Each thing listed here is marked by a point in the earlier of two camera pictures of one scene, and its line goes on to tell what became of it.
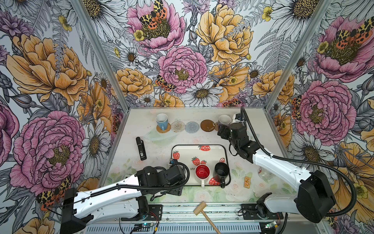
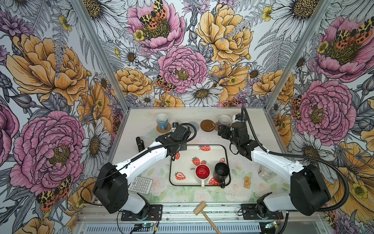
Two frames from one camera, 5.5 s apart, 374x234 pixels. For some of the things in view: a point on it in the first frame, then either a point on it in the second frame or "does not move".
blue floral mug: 162,121 does not move
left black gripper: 175,191 -> 183,147
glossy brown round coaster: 208,126 does not move
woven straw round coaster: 159,130 does not move
